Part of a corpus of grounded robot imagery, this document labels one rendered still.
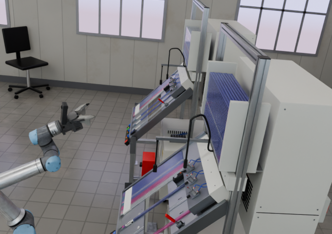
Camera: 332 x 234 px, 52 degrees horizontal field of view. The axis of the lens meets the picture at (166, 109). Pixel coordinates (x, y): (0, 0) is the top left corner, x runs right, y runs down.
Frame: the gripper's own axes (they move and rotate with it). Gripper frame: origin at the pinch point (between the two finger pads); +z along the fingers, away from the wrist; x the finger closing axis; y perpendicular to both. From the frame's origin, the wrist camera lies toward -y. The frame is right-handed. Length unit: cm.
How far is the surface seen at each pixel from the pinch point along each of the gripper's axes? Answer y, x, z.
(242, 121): -8, 69, 52
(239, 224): 107, 38, 56
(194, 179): 34, 48, 32
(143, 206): 62, 24, 3
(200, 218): 36, 68, 24
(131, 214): 65, 23, -5
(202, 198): 31, 63, 29
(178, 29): 130, -330, 177
